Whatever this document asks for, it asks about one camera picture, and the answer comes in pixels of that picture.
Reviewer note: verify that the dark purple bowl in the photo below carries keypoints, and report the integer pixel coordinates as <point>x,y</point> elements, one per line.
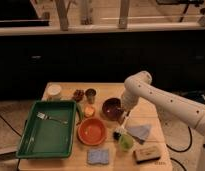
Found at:
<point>111,108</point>

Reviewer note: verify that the orange bowl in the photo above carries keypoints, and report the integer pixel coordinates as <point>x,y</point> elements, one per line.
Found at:
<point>92,131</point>

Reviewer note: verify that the black white dish brush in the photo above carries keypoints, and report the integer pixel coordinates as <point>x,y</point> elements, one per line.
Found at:
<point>120,129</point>

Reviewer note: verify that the green vegetable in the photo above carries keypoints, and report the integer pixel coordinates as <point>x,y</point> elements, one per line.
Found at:
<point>80,113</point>

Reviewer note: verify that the wooden block brush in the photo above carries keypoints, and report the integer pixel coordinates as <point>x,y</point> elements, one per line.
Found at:
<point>147,154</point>

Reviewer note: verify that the silver fork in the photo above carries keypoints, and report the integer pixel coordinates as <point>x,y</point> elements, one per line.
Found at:
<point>47,117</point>

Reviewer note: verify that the green cup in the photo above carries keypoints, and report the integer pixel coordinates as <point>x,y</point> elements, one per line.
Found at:
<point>125,142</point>

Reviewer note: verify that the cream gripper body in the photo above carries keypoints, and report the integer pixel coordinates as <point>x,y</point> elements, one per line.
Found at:
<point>127,104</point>

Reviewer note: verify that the cream round container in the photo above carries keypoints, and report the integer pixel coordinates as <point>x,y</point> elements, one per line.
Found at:
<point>54,92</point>

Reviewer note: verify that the green plastic tray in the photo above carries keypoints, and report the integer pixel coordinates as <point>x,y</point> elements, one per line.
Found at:
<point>48,138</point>

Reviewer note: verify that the brown pine cone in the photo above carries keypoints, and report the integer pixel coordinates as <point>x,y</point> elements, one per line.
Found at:
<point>78,95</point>

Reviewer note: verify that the blue sponge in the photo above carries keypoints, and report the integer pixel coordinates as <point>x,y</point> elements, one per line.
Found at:
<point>98,156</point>

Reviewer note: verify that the metal cup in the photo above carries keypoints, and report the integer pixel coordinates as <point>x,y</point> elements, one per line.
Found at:
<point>90,95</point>

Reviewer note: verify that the grey blue cloth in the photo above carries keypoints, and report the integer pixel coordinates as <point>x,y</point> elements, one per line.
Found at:
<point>140,132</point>

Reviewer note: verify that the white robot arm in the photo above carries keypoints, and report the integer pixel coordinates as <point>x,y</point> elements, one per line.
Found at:
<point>190,112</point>

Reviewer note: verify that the small orange cup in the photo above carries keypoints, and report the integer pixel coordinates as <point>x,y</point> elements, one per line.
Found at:
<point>89,111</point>

